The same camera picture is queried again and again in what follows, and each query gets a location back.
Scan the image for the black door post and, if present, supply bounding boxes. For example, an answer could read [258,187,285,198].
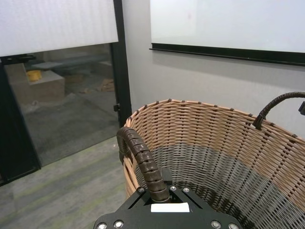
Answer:
[112,0,133,121]

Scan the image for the wide black column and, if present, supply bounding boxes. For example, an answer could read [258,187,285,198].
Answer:
[0,57,41,187]

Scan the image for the black whiteboard tray rail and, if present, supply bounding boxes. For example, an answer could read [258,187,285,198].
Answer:
[149,42,305,67]

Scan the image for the white wall whiteboard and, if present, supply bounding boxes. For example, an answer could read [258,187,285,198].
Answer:
[150,0,305,53]

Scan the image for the beige concrete block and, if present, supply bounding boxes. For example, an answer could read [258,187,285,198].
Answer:
[10,63,66,105]

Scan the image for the yellow bucket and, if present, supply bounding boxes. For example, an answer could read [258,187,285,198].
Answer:
[26,70,42,83]

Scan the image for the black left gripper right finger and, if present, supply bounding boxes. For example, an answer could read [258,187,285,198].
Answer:
[161,168,206,208]

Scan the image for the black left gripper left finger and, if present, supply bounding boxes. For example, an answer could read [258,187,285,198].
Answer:
[119,187,147,211]

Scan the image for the woven tan grey laundry basket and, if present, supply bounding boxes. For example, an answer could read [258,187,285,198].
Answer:
[116,92,305,229]

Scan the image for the brown wood scraps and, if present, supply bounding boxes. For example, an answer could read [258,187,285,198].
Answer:
[95,78,115,93]

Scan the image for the black horizontal door bar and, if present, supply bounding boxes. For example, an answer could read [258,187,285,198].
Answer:
[0,54,37,64]

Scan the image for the frosted white glass panel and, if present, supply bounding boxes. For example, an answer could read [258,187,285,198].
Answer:
[0,0,119,58]

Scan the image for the grey stone slab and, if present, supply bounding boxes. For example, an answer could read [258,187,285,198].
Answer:
[31,55,107,72]

